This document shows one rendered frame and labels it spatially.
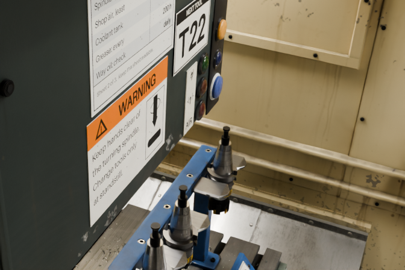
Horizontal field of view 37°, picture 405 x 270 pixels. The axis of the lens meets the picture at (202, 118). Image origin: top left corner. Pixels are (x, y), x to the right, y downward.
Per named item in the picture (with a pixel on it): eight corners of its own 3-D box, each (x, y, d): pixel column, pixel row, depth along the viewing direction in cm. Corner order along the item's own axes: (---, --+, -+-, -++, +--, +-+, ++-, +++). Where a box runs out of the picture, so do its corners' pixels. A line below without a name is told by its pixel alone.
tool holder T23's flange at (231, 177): (213, 167, 132) (214, 158, 130) (239, 175, 130) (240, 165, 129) (202, 182, 127) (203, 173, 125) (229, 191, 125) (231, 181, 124)
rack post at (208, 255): (220, 258, 150) (231, 160, 135) (213, 272, 146) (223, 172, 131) (184, 246, 153) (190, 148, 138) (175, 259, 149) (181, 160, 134)
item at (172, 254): (191, 255, 107) (191, 252, 106) (179, 275, 102) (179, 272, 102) (155, 243, 109) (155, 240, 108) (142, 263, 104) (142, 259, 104)
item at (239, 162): (249, 160, 133) (249, 157, 133) (241, 173, 129) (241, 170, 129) (219, 152, 135) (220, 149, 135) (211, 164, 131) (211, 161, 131)
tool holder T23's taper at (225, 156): (216, 161, 129) (219, 134, 126) (235, 166, 128) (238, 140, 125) (208, 172, 126) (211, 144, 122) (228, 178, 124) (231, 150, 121)
